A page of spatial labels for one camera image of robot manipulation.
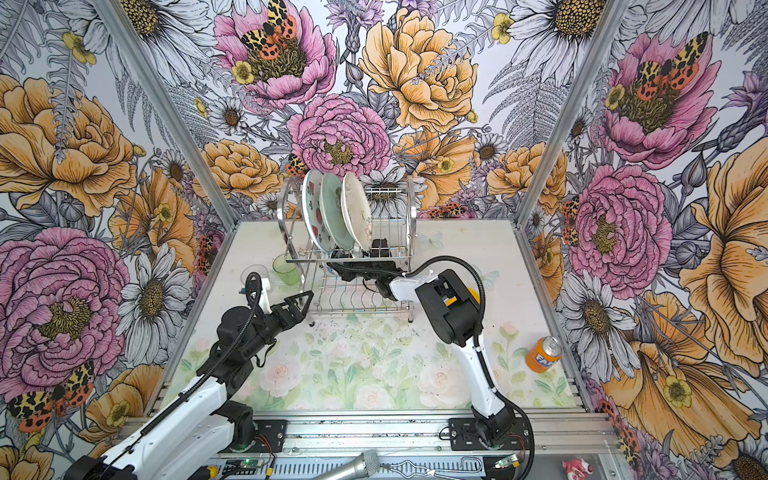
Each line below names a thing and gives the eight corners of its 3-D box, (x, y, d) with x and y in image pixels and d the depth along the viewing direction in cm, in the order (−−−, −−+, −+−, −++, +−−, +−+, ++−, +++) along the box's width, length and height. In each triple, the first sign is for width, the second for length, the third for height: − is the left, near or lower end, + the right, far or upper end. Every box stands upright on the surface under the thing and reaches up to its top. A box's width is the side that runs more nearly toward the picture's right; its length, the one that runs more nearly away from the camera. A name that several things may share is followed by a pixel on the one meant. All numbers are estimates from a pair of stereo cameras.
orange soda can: (527, 375, 86) (543, 358, 77) (521, 353, 90) (536, 335, 81) (547, 375, 86) (566, 358, 77) (540, 353, 90) (558, 335, 81)
